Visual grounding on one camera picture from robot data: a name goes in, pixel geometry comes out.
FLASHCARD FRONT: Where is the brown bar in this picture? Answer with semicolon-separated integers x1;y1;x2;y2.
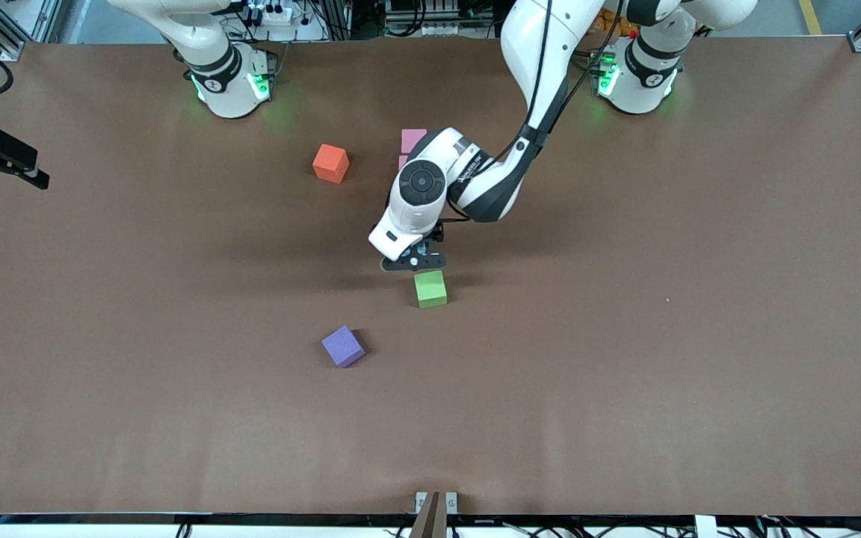
408;491;448;538

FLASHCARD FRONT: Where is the pile of orange objects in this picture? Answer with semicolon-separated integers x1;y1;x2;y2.
584;0;644;38

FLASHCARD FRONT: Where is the purple foam cube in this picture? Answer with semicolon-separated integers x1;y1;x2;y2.
321;325;365;368

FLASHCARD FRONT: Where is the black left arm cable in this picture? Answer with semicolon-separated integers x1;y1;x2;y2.
438;0;629;225

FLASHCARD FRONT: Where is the green foam cube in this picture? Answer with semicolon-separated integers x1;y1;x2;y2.
413;270;448;309

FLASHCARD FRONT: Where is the grey electronics unit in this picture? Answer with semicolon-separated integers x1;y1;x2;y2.
384;0;495;38

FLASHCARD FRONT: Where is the grey metal bracket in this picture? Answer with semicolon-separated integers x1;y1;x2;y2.
415;491;459;516

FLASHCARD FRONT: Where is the white power strip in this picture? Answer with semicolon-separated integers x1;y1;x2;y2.
245;2;298;25

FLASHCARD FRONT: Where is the orange foam cube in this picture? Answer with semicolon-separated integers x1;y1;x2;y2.
312;143;351;185

